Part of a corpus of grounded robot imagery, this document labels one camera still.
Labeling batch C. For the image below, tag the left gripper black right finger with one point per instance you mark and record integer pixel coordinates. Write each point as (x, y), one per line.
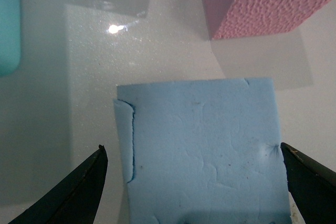
(311, 184)

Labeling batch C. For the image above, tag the pink foam cube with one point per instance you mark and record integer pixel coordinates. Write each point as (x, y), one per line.
(228, 19)

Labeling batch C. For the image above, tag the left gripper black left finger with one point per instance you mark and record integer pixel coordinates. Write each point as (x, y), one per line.
(76, 198)

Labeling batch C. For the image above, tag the teal plastic bin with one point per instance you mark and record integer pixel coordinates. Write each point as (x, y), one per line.
(10, 36)

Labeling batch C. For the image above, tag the light blue foam cube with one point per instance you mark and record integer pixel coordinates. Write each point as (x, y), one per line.
(204, 151)

